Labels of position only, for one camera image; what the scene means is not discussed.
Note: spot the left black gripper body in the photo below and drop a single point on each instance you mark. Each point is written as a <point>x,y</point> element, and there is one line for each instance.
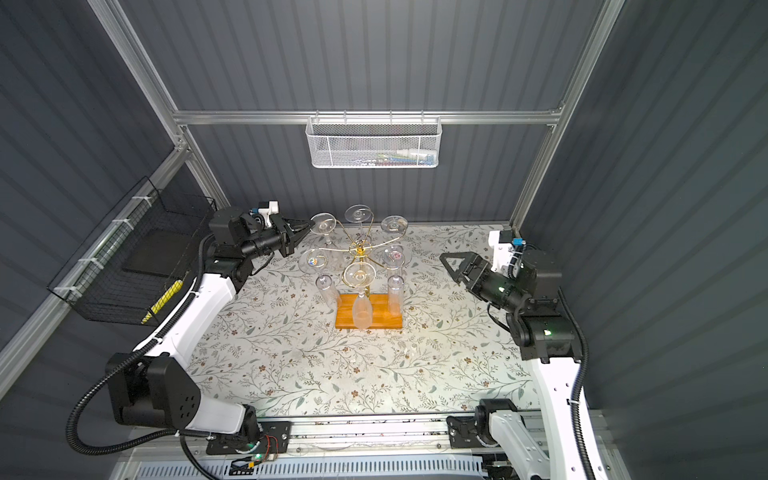
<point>271,240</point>

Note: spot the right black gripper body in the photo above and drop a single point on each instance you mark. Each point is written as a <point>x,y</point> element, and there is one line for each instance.
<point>492,287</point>

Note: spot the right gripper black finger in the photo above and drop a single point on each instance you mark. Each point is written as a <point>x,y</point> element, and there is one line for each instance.
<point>462,274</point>
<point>458,262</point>

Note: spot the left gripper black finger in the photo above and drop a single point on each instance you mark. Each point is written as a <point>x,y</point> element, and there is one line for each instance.
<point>297,226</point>
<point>295,237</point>

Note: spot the clear wine glass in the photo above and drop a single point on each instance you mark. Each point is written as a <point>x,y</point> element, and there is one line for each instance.
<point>394,261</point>
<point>323,224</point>
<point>394,225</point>
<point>359,214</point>
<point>317,262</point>
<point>359,276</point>

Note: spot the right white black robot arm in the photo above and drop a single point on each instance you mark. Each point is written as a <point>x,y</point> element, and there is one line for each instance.
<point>553,352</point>

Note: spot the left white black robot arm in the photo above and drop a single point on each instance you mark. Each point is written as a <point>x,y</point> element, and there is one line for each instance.
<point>151,386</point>

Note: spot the orange wooden rack base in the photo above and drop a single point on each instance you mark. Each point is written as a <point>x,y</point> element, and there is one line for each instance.
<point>382,319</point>

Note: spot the floral table mat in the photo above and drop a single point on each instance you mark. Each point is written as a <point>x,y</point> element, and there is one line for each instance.
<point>276,346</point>

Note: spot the yellow striped item in basket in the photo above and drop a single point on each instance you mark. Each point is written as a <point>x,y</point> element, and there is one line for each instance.
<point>168,295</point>

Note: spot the items in white basket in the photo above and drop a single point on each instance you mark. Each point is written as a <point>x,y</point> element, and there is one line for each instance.
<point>397,158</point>

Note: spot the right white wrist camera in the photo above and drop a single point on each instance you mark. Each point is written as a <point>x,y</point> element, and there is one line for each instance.
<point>507,249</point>

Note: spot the gold wire glass rack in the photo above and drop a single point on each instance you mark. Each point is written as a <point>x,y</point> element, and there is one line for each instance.
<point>365,249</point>

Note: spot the white wire mesh basket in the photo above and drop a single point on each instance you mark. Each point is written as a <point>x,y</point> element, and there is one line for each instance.
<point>333,145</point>

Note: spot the black wire mesh basket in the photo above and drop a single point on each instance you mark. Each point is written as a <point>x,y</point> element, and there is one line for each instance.
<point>149,245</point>

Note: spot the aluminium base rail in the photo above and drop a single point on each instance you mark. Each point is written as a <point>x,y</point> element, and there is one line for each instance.
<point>314,438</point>

